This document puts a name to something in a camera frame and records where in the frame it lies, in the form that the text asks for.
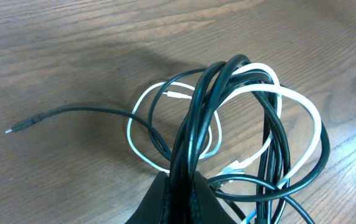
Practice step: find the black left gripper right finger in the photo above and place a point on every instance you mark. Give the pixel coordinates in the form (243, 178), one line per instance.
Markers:
(204, 206)

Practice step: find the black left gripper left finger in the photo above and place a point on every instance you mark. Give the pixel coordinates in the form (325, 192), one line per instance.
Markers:
(151, 208)

